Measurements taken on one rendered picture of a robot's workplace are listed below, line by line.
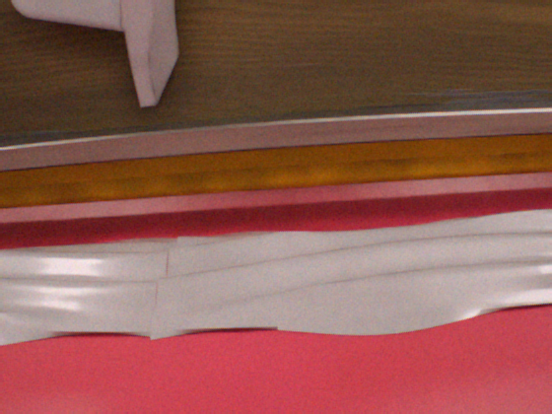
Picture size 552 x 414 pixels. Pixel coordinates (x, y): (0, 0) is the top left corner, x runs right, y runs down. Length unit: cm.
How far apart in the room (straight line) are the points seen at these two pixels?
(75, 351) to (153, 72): 10
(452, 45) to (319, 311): 12
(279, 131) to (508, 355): 12
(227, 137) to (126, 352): 10
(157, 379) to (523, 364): 9
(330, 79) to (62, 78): 10
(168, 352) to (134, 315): 2
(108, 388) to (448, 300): 10
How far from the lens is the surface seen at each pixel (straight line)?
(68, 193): 30
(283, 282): 21
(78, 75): 27
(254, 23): 25
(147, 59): 24
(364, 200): 28
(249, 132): 25
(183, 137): 25
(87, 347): 20
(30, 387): 19
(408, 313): 19
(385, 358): 18
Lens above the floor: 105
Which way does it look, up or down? 21 degrees down
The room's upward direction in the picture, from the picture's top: 5 degrees counter-clockwise
